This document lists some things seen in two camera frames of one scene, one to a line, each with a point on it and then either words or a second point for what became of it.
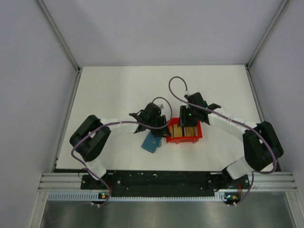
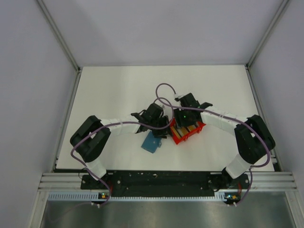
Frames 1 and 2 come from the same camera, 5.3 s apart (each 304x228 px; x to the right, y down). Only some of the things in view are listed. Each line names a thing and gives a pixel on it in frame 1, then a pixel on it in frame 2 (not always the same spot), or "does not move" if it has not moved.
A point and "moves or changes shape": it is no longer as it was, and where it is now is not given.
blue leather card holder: (151, 143) does not move
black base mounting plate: (164, 184) does not move
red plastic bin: (172, 121) moves or changes shape
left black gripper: (163, 132) does not move
